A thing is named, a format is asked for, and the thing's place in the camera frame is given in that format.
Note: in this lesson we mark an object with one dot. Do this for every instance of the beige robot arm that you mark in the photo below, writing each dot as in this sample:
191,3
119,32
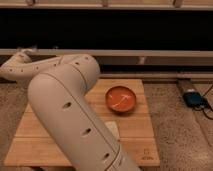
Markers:
56,89

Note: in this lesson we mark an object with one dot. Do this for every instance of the orange bowl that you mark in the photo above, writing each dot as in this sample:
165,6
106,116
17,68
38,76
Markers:
120,99

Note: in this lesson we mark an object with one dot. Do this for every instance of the wooden cutting board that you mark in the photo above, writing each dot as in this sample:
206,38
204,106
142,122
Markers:
32,146

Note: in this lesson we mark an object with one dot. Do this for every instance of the blue power adapter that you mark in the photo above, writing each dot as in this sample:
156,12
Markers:
193,98

